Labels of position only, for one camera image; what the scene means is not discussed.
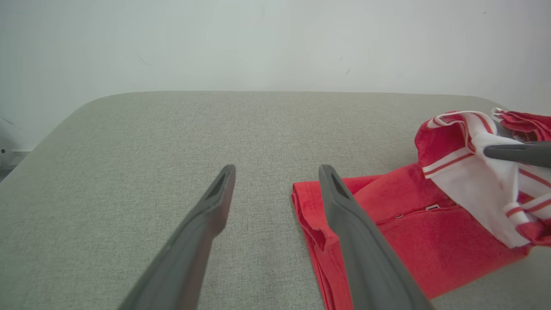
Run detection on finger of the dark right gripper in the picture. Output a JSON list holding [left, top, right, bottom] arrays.
[[483, 141, 551, 168]]

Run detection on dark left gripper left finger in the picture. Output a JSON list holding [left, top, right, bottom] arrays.
[[118, 164, 236, 310]]

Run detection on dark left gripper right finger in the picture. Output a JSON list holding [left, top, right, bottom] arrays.
[[319, 164, 435, 310]]

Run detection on red Bulls basketball shorts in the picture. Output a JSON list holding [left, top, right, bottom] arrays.
[[491, 108, 551, 143]]

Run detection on red Bulls basketball jersey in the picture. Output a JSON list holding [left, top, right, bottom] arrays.
[[291, 110, 551, 310]]

